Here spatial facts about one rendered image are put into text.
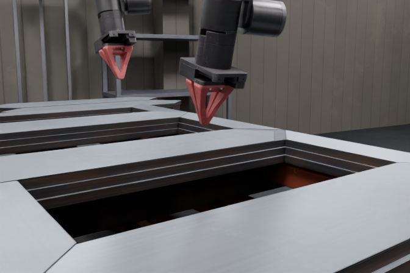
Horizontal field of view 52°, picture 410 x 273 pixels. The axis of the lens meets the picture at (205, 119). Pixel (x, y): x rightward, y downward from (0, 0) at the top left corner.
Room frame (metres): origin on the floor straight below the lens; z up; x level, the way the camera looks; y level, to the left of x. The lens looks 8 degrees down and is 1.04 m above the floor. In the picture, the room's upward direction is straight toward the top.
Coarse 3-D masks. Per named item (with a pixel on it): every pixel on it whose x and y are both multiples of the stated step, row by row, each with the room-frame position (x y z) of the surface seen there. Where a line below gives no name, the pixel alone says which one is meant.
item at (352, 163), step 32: (64, 128) 1.09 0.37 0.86; (96, 128) 1.14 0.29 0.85; (128, 128) 1.18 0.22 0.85; (160, 128) 1.24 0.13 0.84; (192, 128) 1.22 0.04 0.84; (224, 128) 1.11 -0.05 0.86; (160, 160) 0.74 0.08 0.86; (192, 160) 0.78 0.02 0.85; (224, 160) 0.82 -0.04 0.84; (256, 160) 0.86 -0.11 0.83; (288, 160) 0.90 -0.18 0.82; (320, 160) 0.84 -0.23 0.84; (352, 160) 0.79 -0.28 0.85; (384, 160) 0.73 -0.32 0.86; (32, 192) 0.61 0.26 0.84; (64, 192) 0.64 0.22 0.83; (96, 192) 0.66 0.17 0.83; (128, 192) 0.69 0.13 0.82; (384, 256) 0.37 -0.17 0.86
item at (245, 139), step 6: (204, 132) 1.01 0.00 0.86; (210, 132) 1.01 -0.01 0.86; (216, 132) 1.01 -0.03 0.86; (222, 132) 1.01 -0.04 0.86; (228, 132) 1.01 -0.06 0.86; (234, 132) 1.01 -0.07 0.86; (222, 138) 0.93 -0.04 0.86; (228, 138) 0.93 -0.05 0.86; (234, 138) 0.93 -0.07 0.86; (240, 138) 0.93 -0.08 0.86; (246, 138) 0.93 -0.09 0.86; (252, 138) 0.93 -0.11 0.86; (258, 138) 0.93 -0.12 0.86; (246, 144) 0.87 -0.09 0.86
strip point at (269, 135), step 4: (236, 132) 1.01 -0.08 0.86; (240, 132) 1.01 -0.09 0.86; (244, 132) 1.01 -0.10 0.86; (248, 132) 1.01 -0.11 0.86; (252, 132) 1.01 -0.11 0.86; (256, 132) 1.01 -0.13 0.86; (260, 132) 1.01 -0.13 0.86; (264, 132) 1.01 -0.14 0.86; (268, 132) 1.01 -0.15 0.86; (272, 132) 1.01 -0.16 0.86; (256, 136) 0.96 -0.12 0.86; (260, 136) 0.96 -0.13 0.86; (264, 136) 0.96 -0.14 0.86; (268, 136) 0.96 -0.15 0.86; (272, 136) 0.96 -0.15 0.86; (272, 140) 0.91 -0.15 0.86
